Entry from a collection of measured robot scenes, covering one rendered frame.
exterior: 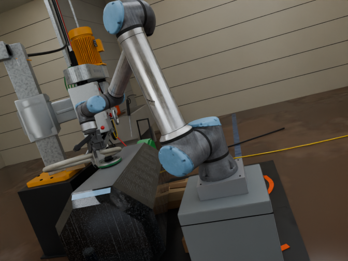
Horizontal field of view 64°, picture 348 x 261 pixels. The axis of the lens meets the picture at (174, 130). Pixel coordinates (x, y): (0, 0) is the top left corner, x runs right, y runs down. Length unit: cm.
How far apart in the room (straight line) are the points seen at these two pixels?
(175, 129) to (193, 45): 595
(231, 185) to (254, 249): 28
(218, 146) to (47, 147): 207
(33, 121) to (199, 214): 204
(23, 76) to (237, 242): 238
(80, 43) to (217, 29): 444
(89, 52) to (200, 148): 212
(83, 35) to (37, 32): 548
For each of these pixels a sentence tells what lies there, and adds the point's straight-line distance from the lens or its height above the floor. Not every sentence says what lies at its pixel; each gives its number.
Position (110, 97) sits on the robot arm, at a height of 140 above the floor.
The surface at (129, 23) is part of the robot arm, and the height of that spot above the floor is 166.
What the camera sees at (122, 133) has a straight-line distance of 528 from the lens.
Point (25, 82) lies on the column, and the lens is 298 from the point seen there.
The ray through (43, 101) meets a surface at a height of 149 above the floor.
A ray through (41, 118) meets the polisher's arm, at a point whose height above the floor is 134.
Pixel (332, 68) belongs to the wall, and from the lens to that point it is 737.
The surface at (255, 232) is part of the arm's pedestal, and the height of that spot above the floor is 71.
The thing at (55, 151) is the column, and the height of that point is 99.
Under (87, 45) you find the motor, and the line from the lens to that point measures 307.
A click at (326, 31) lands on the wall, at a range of 730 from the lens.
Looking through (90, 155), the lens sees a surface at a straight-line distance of 165.
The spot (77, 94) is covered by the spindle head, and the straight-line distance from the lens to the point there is 240.
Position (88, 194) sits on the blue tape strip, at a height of 78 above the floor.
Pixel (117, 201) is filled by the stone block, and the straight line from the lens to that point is 200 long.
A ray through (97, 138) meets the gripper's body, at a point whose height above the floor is 119.
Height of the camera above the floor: 146
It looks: 12 degrees down
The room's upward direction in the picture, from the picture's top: 16 degrees counter-clockwise
